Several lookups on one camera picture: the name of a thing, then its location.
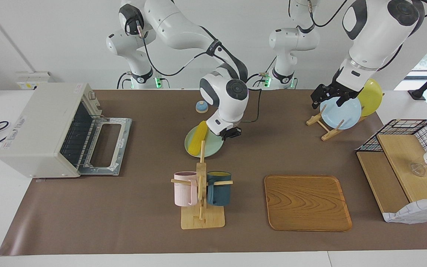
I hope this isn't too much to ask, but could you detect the pale green plate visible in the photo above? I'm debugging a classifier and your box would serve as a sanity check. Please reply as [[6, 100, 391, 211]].
[[184, 124, 224, 158]]

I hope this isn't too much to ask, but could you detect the yellow corn cob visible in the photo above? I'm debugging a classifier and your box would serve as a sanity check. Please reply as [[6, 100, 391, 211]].
[[188, 121, 209, 155]]

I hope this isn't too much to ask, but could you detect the glass oven door with handle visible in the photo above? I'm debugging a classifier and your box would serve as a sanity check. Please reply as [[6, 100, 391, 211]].
[[78, 117, 132, 176]]

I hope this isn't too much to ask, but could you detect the beige toaster oven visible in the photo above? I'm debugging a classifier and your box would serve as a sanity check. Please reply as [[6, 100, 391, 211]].
[[0, 82, 132, 178]]

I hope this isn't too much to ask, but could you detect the light blue plate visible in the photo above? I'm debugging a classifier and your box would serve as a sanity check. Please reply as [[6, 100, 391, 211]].
[[320, 96, 362, 130]]

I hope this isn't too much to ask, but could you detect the yellow plate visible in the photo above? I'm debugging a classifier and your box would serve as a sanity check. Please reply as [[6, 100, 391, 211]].
[[357, 79, 383, 116]]

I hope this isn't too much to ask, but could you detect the wooden plate rack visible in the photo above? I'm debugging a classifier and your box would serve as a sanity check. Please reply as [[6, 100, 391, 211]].
[[306, 113, 368, 141]]

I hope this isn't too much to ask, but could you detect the dark blue mug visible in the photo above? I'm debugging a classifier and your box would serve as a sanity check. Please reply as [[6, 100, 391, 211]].
[[206, 171, 232, 207]]

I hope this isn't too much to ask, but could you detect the pink mug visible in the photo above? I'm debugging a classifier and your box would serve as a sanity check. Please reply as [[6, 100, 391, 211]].
[[173, 171, 198, 207]]

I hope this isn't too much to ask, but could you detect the light wooden two-step shelf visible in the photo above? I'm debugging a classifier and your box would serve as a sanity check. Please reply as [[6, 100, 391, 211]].
[[356, 133, 427, 223]]

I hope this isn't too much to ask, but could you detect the wooden mug tree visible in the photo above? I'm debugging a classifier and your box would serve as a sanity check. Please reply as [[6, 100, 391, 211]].
[[171, 140, 234, 230]]

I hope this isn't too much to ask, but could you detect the brown wooden tray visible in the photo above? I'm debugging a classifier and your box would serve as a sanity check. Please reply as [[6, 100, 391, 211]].
[[264, 175, 352, 232]]

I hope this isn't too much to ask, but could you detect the small clear glass object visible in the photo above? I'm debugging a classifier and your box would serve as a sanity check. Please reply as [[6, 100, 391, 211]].
[[410, 162, 427, 177]]

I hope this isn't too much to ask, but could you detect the brown table mat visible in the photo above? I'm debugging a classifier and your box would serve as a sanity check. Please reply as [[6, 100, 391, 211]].
[[0, 89, 427, 256]]

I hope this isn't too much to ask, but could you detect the white checkered cloth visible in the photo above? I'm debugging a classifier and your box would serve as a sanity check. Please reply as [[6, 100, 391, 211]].
[[383, 196, 427, 224]]

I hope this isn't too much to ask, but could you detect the white power strip box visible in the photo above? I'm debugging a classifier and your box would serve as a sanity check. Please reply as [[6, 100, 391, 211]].
[[15, 72, 54, 90]]

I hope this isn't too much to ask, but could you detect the black left base cable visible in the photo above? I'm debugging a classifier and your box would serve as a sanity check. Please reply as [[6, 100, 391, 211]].
[[248, 56, 278, 88]]

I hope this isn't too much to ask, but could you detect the black base cable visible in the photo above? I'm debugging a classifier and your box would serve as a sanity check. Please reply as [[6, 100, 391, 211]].
[[116, 72, 130, 89], [248, 56, 278, 88]]

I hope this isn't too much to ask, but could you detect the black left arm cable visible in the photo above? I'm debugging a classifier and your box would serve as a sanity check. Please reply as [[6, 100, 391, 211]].
[[307, 0, 348, 27]]

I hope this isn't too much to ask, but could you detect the black right base cable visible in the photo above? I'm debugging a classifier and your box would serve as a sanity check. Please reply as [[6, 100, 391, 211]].
[[116, 72, 130, 89]]

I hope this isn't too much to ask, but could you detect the wire oven rack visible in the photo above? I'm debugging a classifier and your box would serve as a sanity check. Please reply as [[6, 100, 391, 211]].
[[61, 115, 100, 169]]

